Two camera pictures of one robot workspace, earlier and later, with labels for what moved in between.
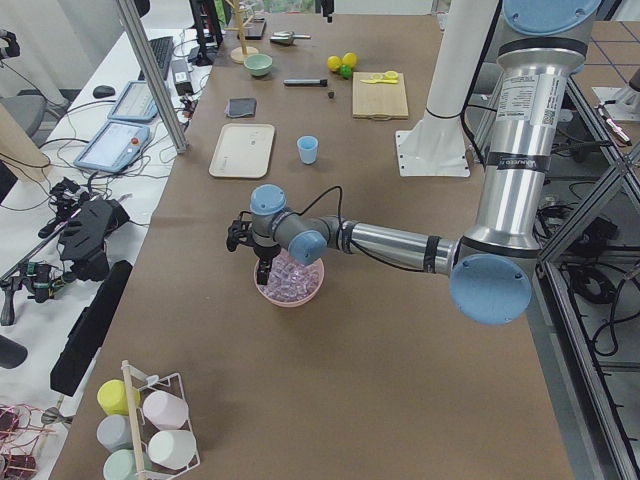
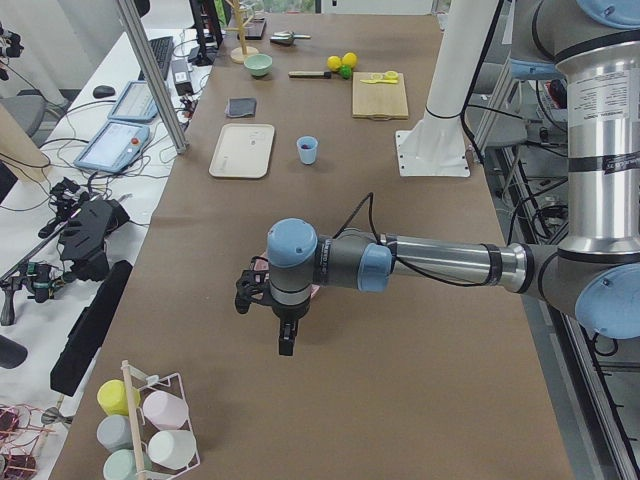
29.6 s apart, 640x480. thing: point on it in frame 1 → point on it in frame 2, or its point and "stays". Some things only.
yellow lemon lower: x=334 y=63 stays
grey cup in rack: x=113 y=433 stays
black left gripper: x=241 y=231 → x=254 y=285
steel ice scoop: x=287 y=37 stays
